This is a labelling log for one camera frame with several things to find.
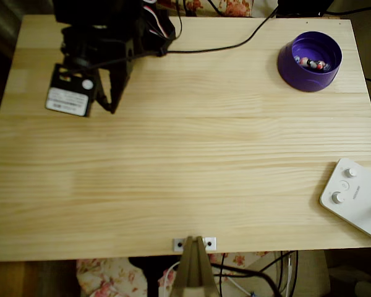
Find long black cable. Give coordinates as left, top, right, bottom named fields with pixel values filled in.
left=159, top=6, right=279, bottom=58

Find black camera box white label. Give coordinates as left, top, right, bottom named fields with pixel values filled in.
left=45, top=63, right=98, bottom=118

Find floral cloth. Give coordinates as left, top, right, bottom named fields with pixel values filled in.
left=159, top=0, right=252, bottom=18
left=76, top=251, right=268, bottom=297

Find white red servo wires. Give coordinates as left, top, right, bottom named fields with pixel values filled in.
left=141, top=0, right=171, bottom=40

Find white cable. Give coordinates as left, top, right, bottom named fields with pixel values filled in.
left=164, top=261, right=182, bottom=297

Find white metal bracket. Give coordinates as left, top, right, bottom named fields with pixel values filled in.
left=172, top=236, right=218, bottom=252

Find purple bowl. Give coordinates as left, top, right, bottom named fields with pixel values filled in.
left=276, top=30, right=344, bottom=93

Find thin black cable loop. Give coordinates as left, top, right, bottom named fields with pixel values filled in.
left=174, top=0, right=184, bottom=40

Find white blue red wrapper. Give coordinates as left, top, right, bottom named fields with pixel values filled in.
left=293, top=55, right=330, bottom=73

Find white control box with knobs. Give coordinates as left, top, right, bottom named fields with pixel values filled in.
left=319, top=157, right=371, bottom=244

